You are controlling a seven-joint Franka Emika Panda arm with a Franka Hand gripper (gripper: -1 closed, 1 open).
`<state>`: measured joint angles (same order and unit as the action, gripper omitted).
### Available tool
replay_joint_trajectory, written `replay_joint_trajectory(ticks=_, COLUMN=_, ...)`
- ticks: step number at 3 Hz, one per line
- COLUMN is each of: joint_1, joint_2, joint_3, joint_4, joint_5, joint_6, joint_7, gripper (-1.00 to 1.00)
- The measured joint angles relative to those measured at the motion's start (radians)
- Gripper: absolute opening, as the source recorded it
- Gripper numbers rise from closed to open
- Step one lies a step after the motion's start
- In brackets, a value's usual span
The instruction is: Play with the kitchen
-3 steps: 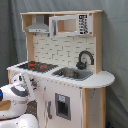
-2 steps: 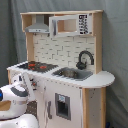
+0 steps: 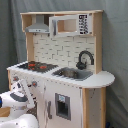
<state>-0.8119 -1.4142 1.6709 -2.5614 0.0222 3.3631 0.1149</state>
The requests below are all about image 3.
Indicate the grey ice dispenser panel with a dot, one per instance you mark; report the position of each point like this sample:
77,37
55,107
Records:
63,106

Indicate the wooden toy kitchen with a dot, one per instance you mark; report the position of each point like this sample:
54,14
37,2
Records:
87,97

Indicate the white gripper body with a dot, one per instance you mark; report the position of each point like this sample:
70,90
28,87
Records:
13,99

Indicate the red grey stove knob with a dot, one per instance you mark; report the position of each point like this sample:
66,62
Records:
15,78

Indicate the white microwave door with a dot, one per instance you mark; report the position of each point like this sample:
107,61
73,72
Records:
70,25

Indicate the black toy faucet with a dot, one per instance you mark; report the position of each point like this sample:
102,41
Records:
82,64

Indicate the grey toy sink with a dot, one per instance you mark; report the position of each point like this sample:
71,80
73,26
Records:
73,74

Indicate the black toy stovetop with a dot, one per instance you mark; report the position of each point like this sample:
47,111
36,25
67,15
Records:
37,66

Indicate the grey cabinet door handle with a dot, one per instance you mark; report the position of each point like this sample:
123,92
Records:
49,110

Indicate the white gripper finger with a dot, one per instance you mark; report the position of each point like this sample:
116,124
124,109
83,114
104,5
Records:
21,85

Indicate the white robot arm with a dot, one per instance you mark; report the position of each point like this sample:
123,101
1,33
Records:
18,118

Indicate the grey range hood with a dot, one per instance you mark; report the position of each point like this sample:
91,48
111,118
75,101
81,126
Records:
40,24

